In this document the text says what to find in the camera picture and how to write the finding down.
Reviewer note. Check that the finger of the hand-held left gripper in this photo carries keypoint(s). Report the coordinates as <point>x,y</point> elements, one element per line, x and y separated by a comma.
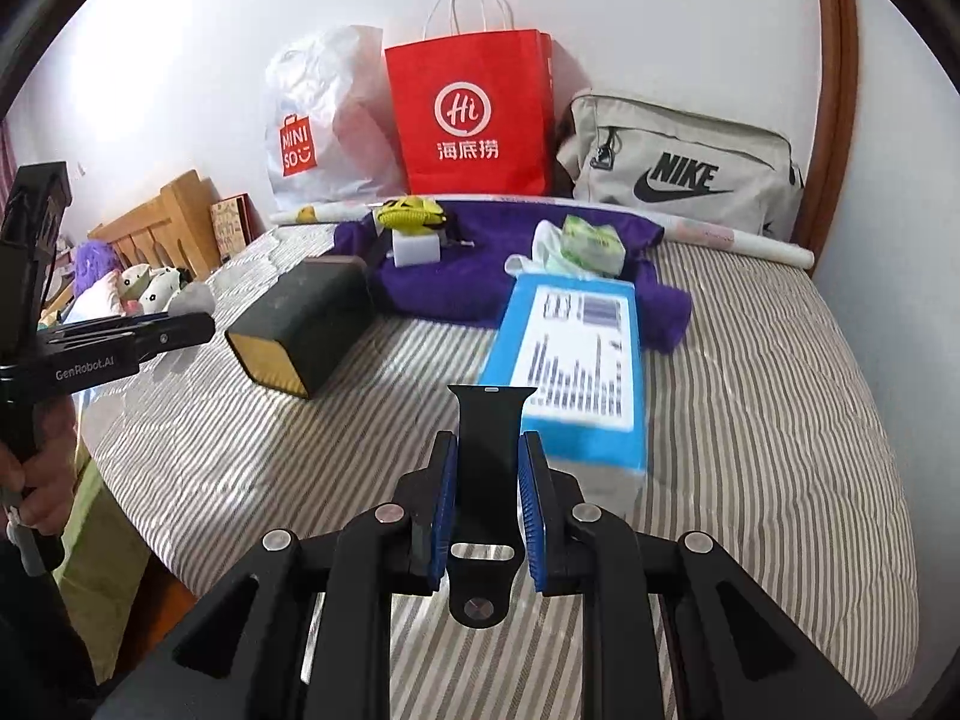
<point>150,341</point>
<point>150,322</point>

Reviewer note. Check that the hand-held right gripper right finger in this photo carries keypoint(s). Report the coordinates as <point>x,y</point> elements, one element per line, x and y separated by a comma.
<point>536,510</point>

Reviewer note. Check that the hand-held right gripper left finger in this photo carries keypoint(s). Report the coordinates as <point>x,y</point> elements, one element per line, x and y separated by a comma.
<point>442,510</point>

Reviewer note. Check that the blue tissue pack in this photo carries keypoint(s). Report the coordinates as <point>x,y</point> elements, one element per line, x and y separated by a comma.
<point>600,442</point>

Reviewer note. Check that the dark green tin box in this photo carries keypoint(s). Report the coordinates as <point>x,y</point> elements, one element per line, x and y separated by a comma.
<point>315,307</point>

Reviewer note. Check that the clear bag with white sponge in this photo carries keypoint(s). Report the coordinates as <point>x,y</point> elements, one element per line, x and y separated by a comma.
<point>416,249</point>

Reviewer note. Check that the small white plastic bag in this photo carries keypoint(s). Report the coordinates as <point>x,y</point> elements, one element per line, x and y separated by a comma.
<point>547,247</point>

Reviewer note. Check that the light green tissue packet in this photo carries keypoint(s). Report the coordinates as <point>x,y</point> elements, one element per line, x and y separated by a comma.
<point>592,244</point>

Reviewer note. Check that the person's left forearm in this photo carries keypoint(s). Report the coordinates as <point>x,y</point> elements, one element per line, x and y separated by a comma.
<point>37,630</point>

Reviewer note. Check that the person's left hand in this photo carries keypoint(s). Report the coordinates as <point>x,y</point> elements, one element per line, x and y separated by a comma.
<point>52,480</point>

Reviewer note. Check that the white spotted plush toy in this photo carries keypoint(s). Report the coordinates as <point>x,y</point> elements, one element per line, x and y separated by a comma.
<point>169,286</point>
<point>136,289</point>

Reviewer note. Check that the purple plush toy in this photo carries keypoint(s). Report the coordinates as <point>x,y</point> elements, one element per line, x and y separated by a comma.
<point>97,266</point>

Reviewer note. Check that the wooden headboard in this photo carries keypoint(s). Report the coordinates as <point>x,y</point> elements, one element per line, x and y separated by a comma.
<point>180,217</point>

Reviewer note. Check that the patterned hardcover book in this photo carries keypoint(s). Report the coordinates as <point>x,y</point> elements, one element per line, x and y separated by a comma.
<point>230,223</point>

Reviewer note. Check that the light green blanket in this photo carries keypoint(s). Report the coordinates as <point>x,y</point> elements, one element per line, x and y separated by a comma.
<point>97,540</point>

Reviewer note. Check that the purple towel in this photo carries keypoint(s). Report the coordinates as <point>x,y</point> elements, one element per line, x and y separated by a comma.
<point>450,285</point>

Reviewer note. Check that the striped mattress bed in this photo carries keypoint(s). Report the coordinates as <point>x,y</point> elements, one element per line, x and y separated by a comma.
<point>750,390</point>

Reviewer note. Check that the white plastic shopping bag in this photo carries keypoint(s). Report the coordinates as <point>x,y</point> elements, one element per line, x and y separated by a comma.
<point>337,90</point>

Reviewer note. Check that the rolled white printed paper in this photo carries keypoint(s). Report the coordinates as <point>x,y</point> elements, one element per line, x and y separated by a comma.
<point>750,244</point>

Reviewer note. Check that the grey waist bag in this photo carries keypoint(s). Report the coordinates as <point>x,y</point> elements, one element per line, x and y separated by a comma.
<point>750,157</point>

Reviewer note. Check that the red paper bag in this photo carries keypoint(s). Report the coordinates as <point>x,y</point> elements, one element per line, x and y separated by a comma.
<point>480,67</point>

